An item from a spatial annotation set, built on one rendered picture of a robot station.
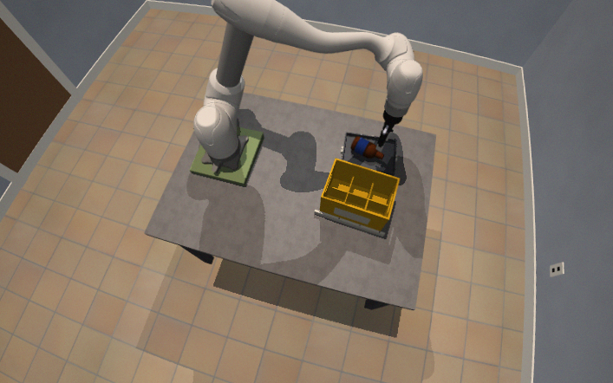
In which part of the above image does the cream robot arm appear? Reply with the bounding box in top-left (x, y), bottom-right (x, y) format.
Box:
top-left (193, 0), bottom-right (423, 173)

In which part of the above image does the yellow-brown crate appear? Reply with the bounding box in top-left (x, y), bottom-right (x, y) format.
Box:
top-left (320, 159), bottom-right (400, 231)

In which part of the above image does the orange and blue bottle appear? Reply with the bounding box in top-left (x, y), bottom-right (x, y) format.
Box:
top-left (351, 136), bottom-right (384, 159)

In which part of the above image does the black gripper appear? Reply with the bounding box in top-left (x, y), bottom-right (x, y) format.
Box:
top-left (376, 110), bottom-right (403, 152)

